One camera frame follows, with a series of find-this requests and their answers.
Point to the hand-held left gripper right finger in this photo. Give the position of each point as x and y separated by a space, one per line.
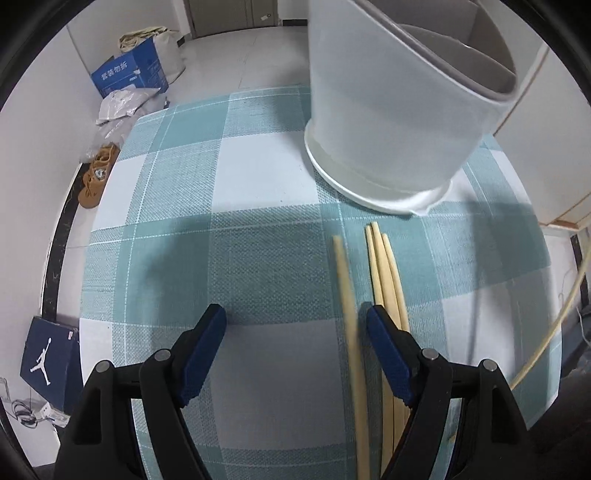
388 355

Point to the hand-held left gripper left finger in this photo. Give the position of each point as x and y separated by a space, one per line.
203 355

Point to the pale wooden chopstick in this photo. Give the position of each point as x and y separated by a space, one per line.
348 314
393 274
373 267
382 267

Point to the white utensil holder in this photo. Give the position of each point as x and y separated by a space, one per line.
397 106

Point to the teal plaid tablecloth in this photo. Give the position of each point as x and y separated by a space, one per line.
258 258

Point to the dark blue shoe box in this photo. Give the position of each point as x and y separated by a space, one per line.
48 360

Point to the white wardrobe with gold trim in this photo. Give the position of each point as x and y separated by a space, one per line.
554 161

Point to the blue cardboard box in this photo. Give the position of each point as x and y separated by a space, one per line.
134 69

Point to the cream canvas tote bag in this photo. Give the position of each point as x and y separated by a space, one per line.
166 55

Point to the grey door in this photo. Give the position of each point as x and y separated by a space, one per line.
231 14

